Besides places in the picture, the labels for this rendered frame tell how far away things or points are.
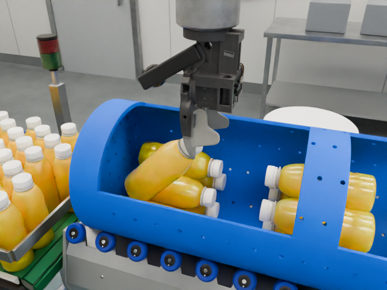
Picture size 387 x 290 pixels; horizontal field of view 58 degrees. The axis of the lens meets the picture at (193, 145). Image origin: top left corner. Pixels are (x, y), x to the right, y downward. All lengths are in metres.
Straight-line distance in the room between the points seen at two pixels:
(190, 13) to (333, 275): 0.43
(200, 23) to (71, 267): 0.62
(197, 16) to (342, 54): 3.46
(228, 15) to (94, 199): 0.39
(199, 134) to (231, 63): 0.12
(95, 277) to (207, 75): 0.53
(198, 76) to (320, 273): 0.35
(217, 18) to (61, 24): 4.50
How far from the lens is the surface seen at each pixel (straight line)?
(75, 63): 4.98
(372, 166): 0.81
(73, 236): 0.83
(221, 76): 0.52
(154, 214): 0.62
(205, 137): 0.56
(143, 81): 0.57
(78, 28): 4.79
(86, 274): 0.87
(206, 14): 0.49
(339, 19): 3.07
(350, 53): 3.91
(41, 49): 1.24
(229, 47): 0.51
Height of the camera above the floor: 1.51
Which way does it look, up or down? 30 degrees down
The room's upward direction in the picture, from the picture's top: straight up
